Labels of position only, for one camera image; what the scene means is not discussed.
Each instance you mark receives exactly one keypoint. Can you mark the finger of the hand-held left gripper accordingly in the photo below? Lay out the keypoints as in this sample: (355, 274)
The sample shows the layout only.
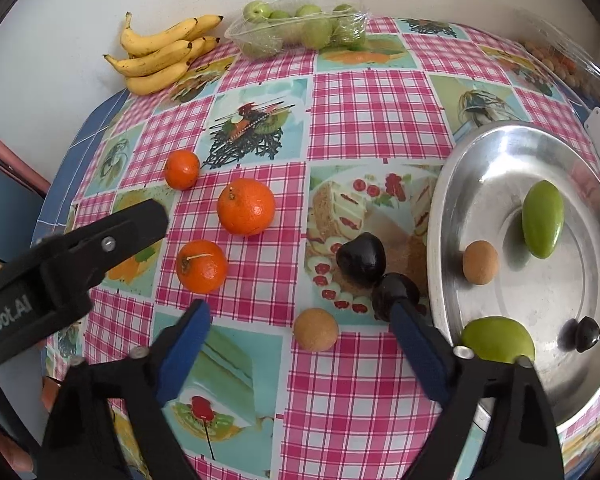
(130, 225)

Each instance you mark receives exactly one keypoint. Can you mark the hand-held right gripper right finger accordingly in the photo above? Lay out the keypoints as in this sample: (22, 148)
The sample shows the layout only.
(420, 350)

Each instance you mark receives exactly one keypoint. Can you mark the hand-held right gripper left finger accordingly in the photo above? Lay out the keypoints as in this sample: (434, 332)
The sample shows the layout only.
(180, 360)

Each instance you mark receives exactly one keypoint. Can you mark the dark purple plum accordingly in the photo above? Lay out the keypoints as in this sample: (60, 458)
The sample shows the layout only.
(361, 256)
(587, 334)
(392, 287)

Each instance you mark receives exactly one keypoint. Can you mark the small orange mandarin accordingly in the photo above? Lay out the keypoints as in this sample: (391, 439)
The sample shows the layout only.
(181, 170)

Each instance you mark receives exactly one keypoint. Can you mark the plump green mango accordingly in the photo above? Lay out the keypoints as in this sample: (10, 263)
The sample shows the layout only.
(495, 337)

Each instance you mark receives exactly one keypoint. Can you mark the orange mandarin with stem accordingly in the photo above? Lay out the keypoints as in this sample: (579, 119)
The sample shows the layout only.
(201, 266)

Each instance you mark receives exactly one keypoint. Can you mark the small brown round fruit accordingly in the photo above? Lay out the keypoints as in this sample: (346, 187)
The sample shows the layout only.
(315, 329)

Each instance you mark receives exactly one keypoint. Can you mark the large smooth orange mandarin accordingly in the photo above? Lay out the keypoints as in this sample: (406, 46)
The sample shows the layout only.
(245, 206)

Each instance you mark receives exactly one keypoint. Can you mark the round metal plate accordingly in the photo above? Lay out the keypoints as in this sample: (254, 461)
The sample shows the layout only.
(555, 300)

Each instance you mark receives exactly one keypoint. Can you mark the elongated green mango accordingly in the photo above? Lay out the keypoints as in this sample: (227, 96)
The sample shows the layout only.
(543, 220)

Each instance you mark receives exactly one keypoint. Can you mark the pink flat panel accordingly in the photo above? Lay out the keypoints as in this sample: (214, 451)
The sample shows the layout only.
(15, 160)

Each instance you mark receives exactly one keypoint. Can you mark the yellow banana bunch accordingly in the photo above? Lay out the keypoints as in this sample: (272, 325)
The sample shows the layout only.
(155, 55)

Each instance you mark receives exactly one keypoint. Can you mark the clear plastic fruit tray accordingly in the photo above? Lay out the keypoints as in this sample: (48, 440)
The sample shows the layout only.
(237, 35)

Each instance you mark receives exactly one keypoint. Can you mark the pink checkered printed tablecloth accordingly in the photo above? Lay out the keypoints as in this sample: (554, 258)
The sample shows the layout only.
(370, 110)

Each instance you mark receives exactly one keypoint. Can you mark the group of small green apples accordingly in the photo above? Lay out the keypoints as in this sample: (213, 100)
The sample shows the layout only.
(312, 30)

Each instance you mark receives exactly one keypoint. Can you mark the clear plastic box of nuts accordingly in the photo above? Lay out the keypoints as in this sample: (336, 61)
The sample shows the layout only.
(560, 62)

